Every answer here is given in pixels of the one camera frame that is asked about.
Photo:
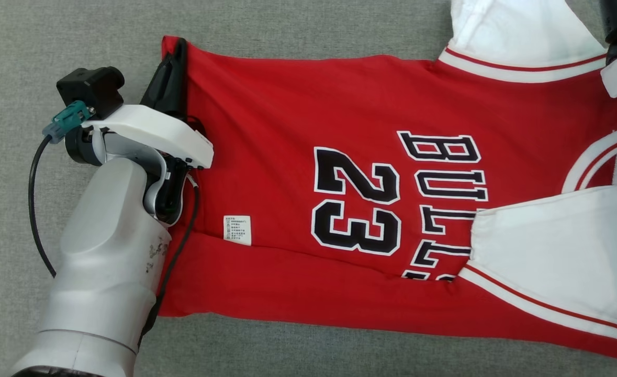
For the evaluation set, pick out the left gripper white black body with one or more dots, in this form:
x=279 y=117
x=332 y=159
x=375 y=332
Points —
x=156 y=131

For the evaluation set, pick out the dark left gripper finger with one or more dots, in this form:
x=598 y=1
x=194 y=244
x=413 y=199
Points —
x=164 y=86

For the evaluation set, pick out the red white basketball jersey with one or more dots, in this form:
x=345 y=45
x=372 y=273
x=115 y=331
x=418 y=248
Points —
x=287 y=104

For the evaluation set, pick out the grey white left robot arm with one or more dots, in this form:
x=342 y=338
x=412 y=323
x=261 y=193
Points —
x=104 y=262

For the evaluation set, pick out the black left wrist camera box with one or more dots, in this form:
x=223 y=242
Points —
x=91 y=86

